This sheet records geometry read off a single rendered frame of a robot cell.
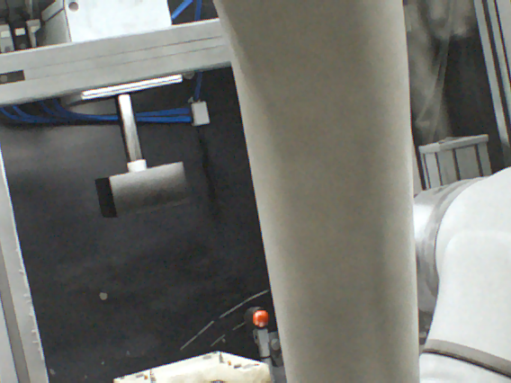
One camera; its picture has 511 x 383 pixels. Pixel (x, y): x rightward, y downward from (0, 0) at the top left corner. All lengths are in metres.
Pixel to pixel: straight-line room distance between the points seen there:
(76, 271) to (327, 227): 1.15
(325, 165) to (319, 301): 0.06
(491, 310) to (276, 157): 0.24
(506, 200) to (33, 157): 0.98
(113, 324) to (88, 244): 0.11
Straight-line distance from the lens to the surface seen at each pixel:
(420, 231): 0.73
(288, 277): 0.45
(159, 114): 1.58
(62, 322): 1.56
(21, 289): 1.11
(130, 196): 1.32
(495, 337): 0.62
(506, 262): 0.63
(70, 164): 1.56
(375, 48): 0.40
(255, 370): 1.30
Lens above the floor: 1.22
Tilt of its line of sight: 3 degrees down
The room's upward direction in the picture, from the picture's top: 11 degrees counter-clockwise
